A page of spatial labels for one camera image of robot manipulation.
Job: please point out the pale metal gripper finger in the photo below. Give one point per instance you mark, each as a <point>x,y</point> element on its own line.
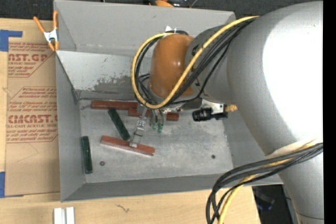
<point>141,125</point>

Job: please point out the dark green flat block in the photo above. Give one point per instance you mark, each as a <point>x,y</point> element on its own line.
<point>119,123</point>
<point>86,154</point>

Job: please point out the red-brown flat block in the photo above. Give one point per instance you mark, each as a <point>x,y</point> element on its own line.
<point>113,104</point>
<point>115,142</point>

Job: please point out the grey metal bin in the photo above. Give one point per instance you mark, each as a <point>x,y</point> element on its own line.
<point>183,144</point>

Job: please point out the brown cardboard board red print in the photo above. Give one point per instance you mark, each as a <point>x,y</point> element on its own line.
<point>31,160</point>

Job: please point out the black cylinder on white bracket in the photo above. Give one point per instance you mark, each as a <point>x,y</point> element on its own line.
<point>202,114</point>

